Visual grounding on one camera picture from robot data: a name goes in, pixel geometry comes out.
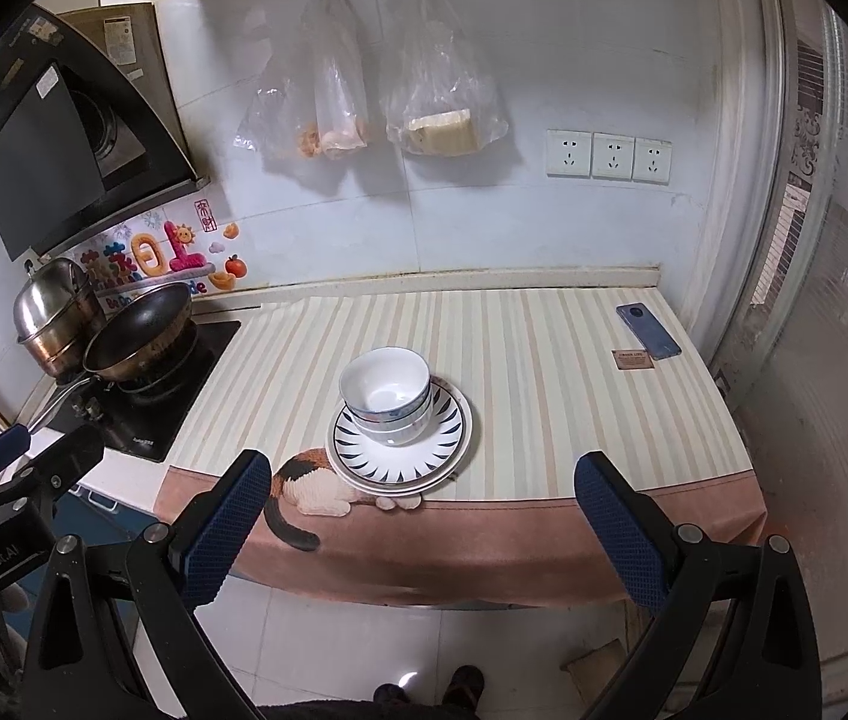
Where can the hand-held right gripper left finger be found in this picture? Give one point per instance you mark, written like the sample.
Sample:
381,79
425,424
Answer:
221,532

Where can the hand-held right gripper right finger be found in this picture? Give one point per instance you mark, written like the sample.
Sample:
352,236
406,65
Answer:
619,532

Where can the blue leaf pattern plate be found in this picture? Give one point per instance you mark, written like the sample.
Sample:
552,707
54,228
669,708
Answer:
443,427

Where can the white bowl blue patterned outside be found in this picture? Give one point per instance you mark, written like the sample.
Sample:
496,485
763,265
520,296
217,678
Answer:
386,382
405,433

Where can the person's left hand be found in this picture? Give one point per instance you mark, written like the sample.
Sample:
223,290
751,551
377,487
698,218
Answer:
13,598

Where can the black cooktop stove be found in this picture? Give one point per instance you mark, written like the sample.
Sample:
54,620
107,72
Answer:
161,390

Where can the cardboard piece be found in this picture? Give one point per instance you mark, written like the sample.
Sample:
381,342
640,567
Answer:
593,658

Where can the steel pot with lid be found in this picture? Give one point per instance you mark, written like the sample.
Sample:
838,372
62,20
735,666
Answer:
53,315

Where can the dark frying pan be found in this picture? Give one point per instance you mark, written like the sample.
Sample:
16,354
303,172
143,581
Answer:
143,330

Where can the small brown card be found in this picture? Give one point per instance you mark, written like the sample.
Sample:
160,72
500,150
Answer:
632,359

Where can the striped cat print tablecloth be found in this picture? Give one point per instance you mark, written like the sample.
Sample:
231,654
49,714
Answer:
544,360

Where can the blue grey smartphone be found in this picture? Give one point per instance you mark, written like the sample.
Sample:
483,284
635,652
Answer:
649,331

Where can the person's dark shoe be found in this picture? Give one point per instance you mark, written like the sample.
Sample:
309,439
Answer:
465,684
392,692

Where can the black range hood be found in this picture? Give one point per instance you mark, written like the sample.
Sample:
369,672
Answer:
34,135

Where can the glass sliding door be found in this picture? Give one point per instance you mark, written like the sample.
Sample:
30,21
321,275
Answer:
836,277

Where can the clear plastic bag orange food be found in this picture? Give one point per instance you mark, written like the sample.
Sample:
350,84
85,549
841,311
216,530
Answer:
326,82

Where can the clear plastic bag pale block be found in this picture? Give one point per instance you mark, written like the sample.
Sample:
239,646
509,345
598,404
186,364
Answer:
443,90

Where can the colourful cartoon wall sticker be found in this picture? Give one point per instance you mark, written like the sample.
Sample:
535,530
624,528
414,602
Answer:
169,251

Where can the white wall socket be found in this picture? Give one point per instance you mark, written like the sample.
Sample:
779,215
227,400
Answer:
652,160
613,156
569,154

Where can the steel hood duct cover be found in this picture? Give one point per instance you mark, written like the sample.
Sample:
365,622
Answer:
120,37

